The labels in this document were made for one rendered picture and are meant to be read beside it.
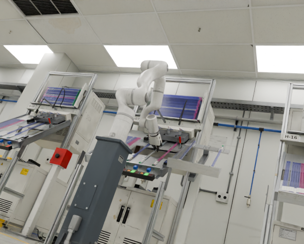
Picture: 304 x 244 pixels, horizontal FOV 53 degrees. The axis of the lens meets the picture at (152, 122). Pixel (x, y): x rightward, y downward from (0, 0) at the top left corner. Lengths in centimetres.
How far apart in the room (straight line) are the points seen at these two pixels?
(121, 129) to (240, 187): 251
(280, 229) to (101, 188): 123
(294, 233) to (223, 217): 184
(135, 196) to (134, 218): 18
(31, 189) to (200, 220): 207
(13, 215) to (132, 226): 123
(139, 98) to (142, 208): 95
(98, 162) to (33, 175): 151
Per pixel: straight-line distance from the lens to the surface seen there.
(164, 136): 275
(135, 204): 258
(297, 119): 302
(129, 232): 254
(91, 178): 184
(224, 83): 494
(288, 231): 233
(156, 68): 228
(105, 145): 189
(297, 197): 207
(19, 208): 328
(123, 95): 207
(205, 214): 412
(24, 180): 329
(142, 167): 230
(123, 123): 195
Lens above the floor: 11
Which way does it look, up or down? 24 degrees up
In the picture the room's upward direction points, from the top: 19 degrees clockwise
